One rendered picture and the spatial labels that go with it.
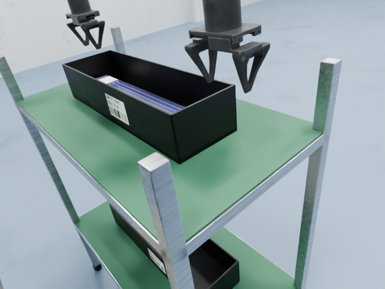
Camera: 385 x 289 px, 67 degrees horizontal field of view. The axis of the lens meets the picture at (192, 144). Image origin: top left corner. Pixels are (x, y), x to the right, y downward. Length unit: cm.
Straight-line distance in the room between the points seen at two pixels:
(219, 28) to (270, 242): 135
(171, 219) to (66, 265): 144
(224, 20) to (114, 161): 36
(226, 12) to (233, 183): 28
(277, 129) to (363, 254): 114
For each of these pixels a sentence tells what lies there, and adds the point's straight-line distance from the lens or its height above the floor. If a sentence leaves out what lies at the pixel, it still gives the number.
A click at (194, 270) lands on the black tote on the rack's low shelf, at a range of 114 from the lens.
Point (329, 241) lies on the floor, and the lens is 173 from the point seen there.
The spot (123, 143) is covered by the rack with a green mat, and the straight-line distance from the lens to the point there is 71.
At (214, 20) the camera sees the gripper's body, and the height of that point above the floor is 122.
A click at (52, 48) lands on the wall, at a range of 593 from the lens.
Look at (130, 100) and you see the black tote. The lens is 66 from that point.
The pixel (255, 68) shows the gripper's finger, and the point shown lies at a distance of 49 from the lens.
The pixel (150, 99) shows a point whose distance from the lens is 79.
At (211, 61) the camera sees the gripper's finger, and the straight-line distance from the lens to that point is 55.
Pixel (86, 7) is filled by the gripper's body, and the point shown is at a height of 121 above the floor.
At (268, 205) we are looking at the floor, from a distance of 185.
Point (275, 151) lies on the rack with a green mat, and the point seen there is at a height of 95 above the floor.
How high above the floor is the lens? 130
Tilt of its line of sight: 33 degrees down
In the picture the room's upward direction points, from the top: 8 degrees counter-clockwise
